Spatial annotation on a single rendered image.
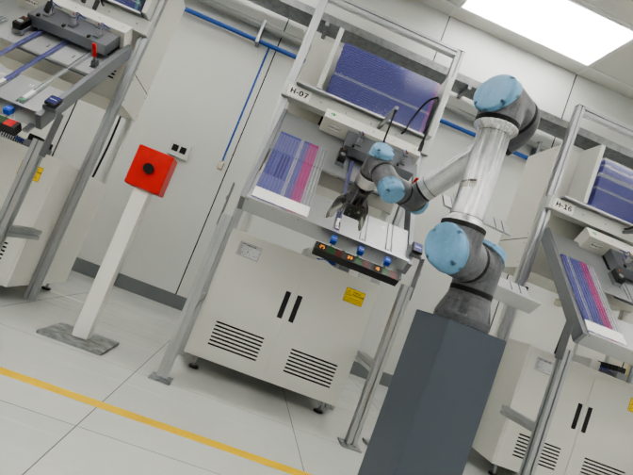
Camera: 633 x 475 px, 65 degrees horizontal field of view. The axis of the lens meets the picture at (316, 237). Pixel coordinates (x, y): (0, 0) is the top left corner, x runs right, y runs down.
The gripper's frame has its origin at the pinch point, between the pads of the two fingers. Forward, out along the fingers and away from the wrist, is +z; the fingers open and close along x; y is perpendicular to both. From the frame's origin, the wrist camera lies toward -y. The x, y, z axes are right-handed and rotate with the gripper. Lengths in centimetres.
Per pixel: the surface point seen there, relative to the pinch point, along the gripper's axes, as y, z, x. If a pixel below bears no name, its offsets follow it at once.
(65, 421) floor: 90, 14, -52
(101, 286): 25, 53, -74
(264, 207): -2.3, 9.8, -28.3
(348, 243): -2.4, 10.8, 6.0
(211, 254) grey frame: 13.6, 26.8, -39.8
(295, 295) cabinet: -3, 51, -2
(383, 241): -10.3, 9.9, 19.9
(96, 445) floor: 94, 9, -42
